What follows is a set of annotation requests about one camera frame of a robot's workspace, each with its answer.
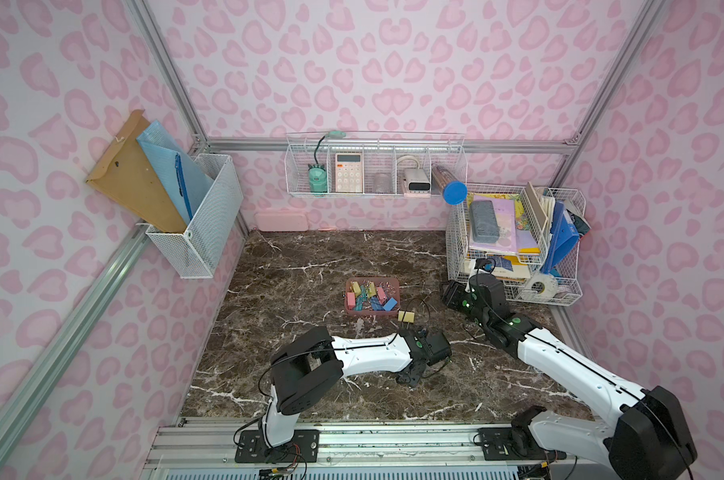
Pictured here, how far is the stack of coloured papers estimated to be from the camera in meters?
0.88

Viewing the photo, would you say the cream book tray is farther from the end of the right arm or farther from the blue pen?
the blue pen

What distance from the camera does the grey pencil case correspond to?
87 cm

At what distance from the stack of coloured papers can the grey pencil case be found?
0.02 meters
